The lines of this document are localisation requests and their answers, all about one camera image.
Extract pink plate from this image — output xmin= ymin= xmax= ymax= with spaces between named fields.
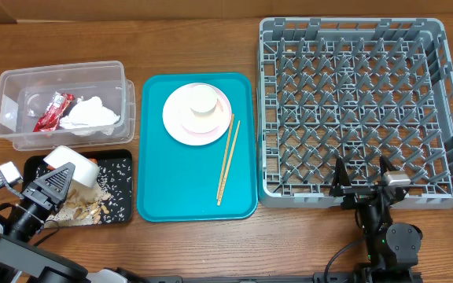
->
xmin=162 ymin=83 xmax=233 ymax=146

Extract clear plastic bin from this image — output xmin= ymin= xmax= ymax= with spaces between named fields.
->
xmin=0 ymin=61 xmax=137 ymax=151

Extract spilled rice and food scraps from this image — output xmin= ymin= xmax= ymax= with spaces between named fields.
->
xmin=33 ymin=157 xmax=132 ymax=227

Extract white cup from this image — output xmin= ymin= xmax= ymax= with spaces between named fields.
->
xmin=188 ymin=84 xmax=218 ymax=116

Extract teal plastic tray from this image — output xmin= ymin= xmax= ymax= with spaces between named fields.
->
xmin=136 ymin=72 xmax=258 ymax=222

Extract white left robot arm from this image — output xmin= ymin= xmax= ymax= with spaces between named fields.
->
xmin=0 ymin=162 xmax=148 ymax=282

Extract white bowl with food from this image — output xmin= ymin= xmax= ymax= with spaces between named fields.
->
xmin=42 ymin=145 xmax=101 ymax=189

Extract pink shallow bowl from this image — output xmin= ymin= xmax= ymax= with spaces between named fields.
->
xmin=180 ymin=95 xmax=223 ymax=134

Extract red snack wrapper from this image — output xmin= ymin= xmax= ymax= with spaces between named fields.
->
xmin=33 ymin=93 xmax=75 ymax=132

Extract white napkin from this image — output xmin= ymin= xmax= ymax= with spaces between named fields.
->
xmin=59 ymin=96 xmax=120 ymax=136

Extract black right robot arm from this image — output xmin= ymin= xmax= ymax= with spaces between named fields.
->
xmin=323 ymin=156 xmax=423 ymax=282

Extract grey dishwasher rack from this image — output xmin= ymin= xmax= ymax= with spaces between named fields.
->
xmin=256 ymin=17 xmax=453 ymax=209

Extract wooden chopstick right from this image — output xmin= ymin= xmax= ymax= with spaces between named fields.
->
xmin=217 ymin=120 xmax=241 ymax=206

